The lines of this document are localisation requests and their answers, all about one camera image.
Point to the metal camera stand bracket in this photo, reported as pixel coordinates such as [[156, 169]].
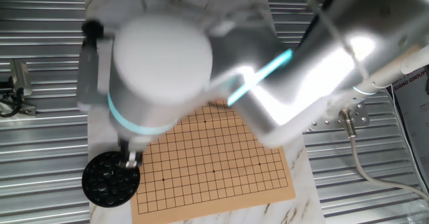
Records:
[[23, 110]]

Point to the wooden go board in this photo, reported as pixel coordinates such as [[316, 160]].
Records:
[[207, 170]]

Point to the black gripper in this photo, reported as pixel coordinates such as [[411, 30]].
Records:
[[132, 147]]

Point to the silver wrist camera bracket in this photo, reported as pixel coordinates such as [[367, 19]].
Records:
[[88, 73]]

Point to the black bowl of Go stones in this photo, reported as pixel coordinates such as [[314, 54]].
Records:
[[107, 187]]

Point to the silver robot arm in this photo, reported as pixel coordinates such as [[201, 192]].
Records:
[[161, 59]]

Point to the printed poster sheet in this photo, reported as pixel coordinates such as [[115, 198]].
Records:
[[414, 116]]

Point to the white marble pattern mat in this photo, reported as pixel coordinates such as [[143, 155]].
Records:
[[295, 210]]

